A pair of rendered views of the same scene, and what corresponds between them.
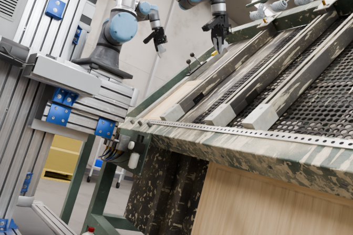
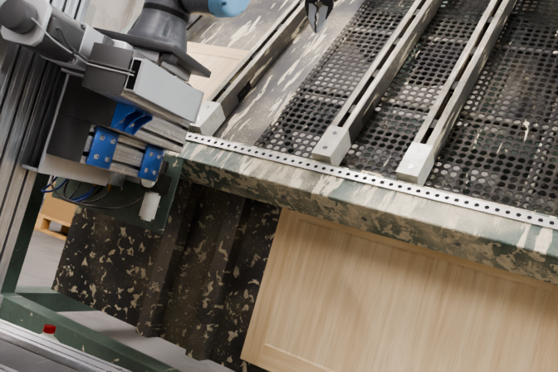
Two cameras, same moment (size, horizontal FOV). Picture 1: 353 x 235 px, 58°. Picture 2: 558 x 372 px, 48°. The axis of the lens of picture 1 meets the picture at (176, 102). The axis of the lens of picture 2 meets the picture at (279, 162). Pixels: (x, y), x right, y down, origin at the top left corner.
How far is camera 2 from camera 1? 0.92 m
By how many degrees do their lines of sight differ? 34
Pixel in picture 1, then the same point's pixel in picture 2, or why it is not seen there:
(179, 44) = not seen: outside the picture
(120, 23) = not seen: outside the picture
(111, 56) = (183, 35)
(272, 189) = (411, 257)
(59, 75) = (162, 92)
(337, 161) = not seen: outside the picture
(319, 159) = (541, 244)
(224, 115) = (341, 146)
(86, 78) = (187, 94)
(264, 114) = (426, 162)
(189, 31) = not seen: outside the picture
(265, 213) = (398, 290)
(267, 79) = (384, 86)
